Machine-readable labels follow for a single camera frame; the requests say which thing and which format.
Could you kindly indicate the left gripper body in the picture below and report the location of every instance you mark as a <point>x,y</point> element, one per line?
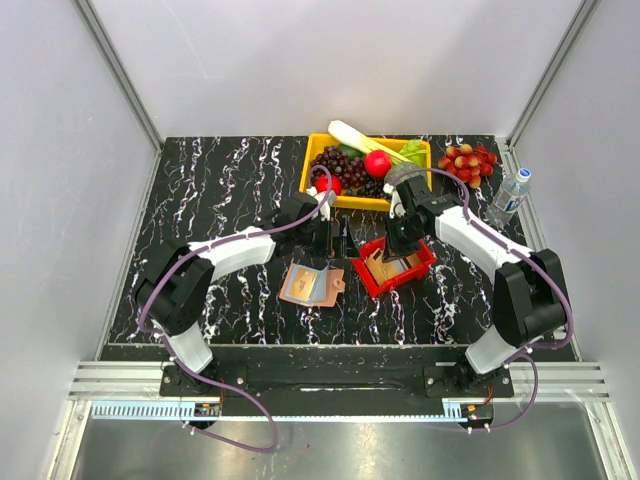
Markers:
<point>316,239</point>

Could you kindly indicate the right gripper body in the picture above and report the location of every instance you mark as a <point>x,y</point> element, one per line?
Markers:
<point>401,235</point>

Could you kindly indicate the gold striped credit card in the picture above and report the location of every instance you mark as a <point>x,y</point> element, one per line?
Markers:
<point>302,284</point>

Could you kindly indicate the pink leather card holder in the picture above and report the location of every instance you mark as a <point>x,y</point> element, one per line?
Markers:
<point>330,283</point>

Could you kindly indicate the red plastic bin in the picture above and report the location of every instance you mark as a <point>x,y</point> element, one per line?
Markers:
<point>425,255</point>

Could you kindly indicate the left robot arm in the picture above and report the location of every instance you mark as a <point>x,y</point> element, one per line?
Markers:
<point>172,290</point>

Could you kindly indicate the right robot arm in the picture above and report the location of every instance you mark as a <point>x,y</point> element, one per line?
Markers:
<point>530,306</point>

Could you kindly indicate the gold credit card in bin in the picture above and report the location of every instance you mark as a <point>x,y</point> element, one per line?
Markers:
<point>389,270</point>

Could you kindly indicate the dark blueberry bunch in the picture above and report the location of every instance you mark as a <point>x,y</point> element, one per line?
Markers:
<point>369,189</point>

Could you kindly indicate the red tomato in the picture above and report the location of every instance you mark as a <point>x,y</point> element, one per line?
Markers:
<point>328,182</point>

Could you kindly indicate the green cantaloupe melon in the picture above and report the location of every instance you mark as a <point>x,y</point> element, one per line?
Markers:
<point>403,171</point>

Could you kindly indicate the red apple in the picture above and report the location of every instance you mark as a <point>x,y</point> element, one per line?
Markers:
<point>377,163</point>

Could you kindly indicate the purple grape bunch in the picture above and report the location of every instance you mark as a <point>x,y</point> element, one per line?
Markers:
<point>350,173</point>

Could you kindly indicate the green lettuce leaf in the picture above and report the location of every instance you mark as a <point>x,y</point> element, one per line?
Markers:
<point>415,151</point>

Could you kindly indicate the red lychee bunch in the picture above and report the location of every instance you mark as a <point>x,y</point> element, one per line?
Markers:
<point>473,165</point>

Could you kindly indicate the yellow plastic tray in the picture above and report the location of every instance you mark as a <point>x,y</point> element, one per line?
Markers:
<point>316,144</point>

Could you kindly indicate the white leek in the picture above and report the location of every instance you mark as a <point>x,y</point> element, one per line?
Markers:
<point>348,135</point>

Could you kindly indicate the clear water bottle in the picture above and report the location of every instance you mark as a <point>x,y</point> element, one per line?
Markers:
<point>510,195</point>

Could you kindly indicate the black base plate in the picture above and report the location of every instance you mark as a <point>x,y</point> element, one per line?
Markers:
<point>423,380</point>

